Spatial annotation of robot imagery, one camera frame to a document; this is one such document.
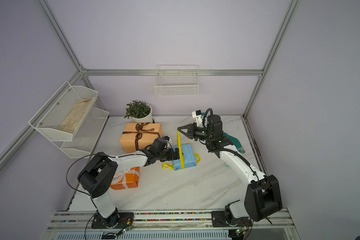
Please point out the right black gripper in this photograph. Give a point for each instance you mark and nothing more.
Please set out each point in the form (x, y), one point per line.
(193, 129)

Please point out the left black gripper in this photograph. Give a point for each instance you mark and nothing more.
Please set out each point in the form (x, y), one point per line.
(172, 157)

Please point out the yellow ribbon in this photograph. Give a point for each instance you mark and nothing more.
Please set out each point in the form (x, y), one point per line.
(179, 144)

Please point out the light blue gift box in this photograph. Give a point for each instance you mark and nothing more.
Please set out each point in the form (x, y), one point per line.
(190, 159)

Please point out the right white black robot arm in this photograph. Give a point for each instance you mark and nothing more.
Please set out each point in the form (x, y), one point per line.
(263, 195)

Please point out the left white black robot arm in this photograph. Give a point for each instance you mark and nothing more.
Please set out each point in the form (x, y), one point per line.
(97, 175)

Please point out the tan gift box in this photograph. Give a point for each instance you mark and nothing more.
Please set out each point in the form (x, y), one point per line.
(141, 138)

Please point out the brown ribbon bow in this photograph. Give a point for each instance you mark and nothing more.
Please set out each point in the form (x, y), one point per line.
(139, 132)

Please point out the orange gift box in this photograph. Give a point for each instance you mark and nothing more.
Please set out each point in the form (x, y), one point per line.
(126, 180)

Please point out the white ribbon bow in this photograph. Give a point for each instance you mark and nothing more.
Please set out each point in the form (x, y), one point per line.
(121, 177)

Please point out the potted green plant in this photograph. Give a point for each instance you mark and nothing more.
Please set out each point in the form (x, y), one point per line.
(139, 111)

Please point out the beige cloth in shelf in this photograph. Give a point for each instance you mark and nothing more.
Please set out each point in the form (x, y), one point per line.
(72, 120)

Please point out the white two-tier mesh shelf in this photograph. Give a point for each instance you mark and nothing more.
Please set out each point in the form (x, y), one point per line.
(84, 140)

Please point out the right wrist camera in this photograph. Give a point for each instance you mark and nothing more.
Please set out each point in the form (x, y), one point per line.
(198, 116)

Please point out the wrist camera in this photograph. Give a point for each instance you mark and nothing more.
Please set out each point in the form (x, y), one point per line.
(167, 139)
(198, 116)

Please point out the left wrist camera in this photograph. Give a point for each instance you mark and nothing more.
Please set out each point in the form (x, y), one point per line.
(167, 139)

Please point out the white wire wall basket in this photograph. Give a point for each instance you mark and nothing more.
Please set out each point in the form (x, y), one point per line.
(176, 80)

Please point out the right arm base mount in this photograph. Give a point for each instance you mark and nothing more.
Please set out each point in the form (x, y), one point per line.
(234, 215)

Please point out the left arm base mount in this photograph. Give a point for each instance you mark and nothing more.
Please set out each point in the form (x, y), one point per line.
(115, 221)

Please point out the aluminium frame rail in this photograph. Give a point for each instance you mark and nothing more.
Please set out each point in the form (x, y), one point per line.
(74, 221)

